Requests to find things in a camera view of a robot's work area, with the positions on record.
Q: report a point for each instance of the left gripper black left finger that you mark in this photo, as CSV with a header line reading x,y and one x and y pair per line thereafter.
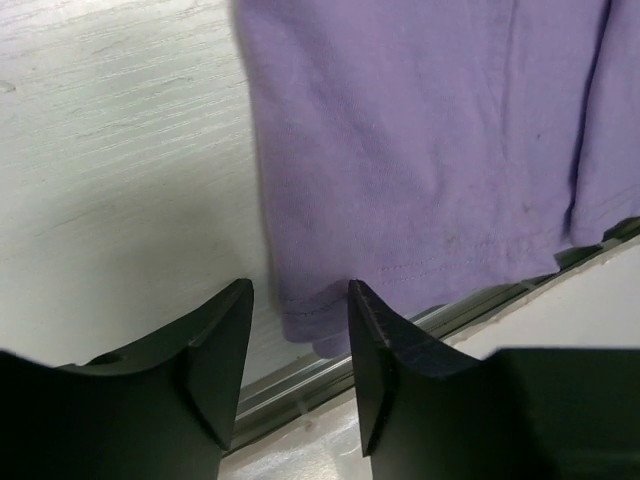
x,y
161,407

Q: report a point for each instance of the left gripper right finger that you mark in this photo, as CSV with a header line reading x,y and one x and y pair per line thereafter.
x,y
524,413

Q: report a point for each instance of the lilac t shirt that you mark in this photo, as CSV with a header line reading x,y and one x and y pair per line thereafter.
x,y
433,148

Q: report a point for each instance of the aluminium table edge rail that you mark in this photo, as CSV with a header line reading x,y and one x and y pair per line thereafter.
x,y
289,393

